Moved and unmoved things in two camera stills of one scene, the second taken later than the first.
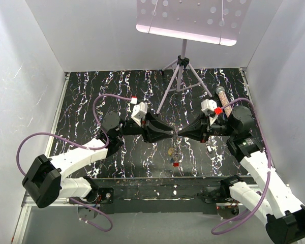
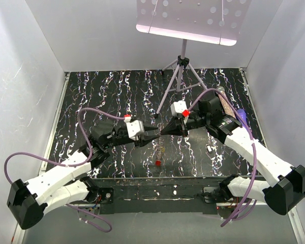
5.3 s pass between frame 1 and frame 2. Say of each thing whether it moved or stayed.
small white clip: stayed
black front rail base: stayed
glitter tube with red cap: moved
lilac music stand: stayed
